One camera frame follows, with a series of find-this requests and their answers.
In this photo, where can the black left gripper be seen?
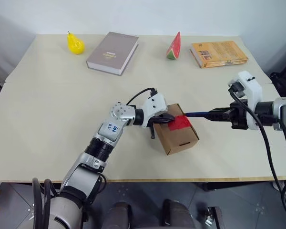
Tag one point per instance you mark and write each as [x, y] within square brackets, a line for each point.
[155, 120]

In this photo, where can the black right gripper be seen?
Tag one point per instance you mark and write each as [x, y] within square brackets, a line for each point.
[238, 119]

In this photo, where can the brown cardboard box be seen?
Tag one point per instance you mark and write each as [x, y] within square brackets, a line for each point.
[178, 140]

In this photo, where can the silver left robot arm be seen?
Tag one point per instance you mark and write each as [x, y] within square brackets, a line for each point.
[83, 171]

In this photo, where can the red tape patch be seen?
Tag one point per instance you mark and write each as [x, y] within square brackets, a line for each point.
[180, 123]

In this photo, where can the orange paperback book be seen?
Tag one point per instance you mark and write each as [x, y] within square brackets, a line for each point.
[219, 52]

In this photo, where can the watermelon slice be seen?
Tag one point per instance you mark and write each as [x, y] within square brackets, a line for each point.
[174, 47]

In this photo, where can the black equipment beside table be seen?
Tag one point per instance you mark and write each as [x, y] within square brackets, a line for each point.
[284, 80]

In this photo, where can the grey hardcover book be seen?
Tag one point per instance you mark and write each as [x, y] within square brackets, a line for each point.
[112, 53]

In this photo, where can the dark rounded shape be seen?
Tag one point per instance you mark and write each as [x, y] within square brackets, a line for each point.
[119, 214]
[176, 213]

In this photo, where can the metal floor clamp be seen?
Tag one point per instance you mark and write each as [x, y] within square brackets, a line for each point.
[214, 218]

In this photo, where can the yellow pear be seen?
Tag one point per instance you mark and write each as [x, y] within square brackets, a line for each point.
[75, 46]

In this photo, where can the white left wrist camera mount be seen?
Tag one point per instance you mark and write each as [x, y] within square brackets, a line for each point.
[155, 105]

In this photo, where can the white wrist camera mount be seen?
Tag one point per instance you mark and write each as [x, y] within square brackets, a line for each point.
[253, 93]
[155, 105]

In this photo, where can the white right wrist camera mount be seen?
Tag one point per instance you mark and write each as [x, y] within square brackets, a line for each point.
[253, 93]

